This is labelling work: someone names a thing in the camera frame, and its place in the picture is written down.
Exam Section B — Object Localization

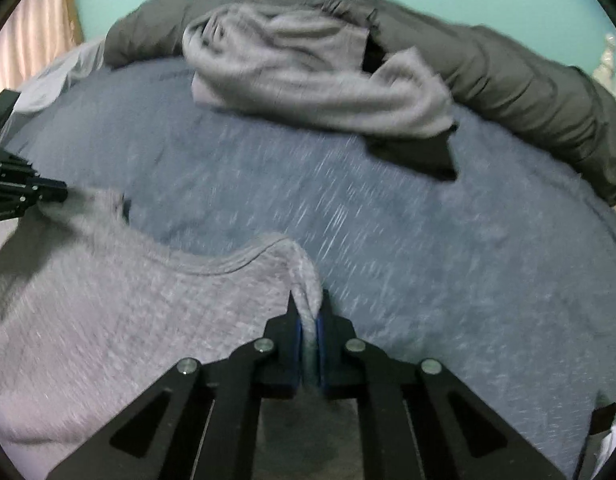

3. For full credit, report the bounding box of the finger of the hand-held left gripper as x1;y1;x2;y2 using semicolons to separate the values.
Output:
30;175;69;207

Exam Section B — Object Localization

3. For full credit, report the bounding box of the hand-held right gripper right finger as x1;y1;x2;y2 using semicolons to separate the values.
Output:
315;289;569;480

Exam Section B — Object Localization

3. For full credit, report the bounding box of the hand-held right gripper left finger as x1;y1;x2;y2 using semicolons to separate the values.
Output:
45;290;309;480

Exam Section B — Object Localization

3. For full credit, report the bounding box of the grey knit sweater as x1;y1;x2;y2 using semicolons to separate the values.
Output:
0;187;363;480

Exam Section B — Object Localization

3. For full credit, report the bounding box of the light grey cloth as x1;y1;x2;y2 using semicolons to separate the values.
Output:
18;37;108;111

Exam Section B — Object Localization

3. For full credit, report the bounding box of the blue bed sheet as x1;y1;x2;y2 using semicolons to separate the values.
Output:
0;62;616;480

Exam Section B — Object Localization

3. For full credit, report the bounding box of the pink striped curtain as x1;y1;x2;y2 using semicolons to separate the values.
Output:
0;0;76;98

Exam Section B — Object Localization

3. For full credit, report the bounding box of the crumpled grey garment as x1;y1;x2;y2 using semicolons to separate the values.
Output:
182;2;459;140

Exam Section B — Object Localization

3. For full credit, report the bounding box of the dark grey rolled duvet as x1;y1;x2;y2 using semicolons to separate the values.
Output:
104;0;616;207

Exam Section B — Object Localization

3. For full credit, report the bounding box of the wooden frame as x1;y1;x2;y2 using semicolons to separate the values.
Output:
62;0;84;46

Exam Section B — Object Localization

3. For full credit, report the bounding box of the white bed post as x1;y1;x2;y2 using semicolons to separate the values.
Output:
593;34;616;91

